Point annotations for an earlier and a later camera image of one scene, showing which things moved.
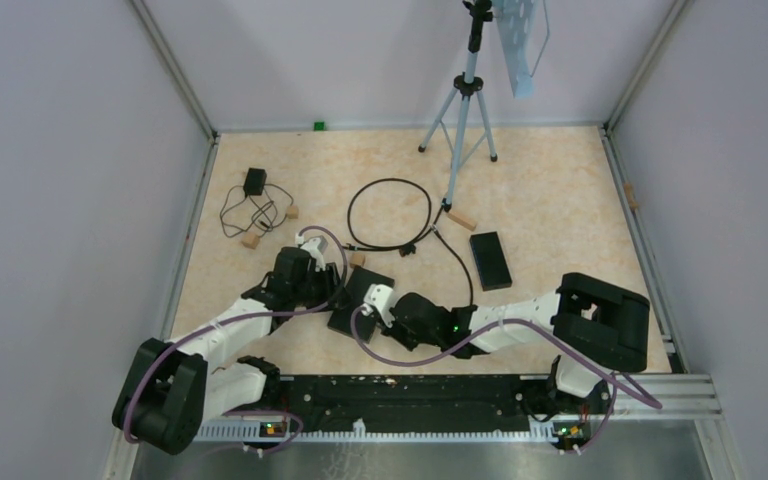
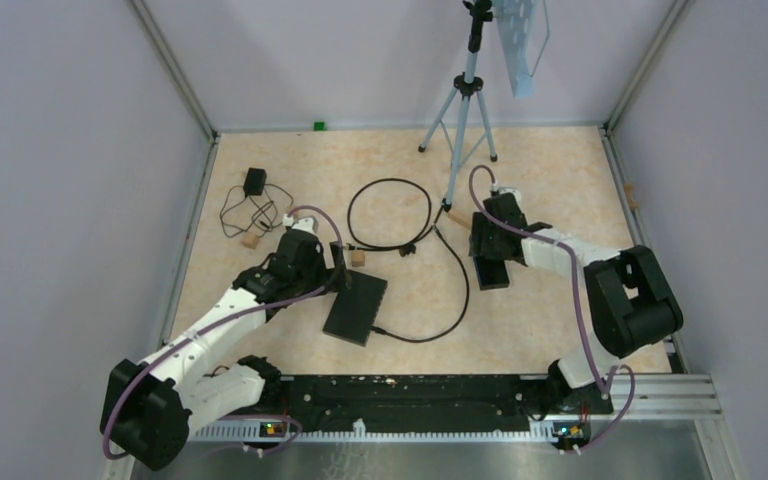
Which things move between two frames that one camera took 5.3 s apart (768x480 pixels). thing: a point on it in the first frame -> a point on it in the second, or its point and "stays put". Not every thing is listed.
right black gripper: (393, 330) -> (480, 245)
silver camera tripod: (463, 119) stays put
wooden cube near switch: (357, 259) stays put
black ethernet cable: (436, 230) stays put
